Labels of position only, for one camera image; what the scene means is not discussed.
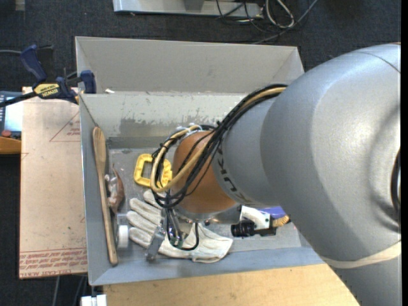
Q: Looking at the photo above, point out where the pale grey metal gripper finger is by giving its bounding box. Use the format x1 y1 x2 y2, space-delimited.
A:
145 229 166 262

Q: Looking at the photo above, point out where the white fabric glove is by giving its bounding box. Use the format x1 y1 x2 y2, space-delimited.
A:
126 189 235 264

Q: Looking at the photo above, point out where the small clear jar white cap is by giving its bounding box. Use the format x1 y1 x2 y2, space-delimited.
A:
114 213 130 251

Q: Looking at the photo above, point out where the brown and white toy animal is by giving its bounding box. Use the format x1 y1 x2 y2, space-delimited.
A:
104 163 126 215

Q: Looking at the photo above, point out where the wooden spoon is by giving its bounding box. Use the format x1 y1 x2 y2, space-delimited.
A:
92 126 119 266

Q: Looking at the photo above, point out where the blue and orange toy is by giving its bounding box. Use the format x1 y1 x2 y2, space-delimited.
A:
254 205 291 228

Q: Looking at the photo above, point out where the brown cardboard board red print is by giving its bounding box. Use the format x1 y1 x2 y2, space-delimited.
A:
18 86 89 280

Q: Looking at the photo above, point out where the grey metal bin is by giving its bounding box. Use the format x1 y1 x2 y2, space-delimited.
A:
75 36 326 286

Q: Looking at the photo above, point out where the black cylinder on white bracket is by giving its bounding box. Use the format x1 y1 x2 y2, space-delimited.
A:
230 204 277 238

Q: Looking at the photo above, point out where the yellow plastic square ring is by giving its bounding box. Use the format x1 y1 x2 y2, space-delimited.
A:
133 153 174 187

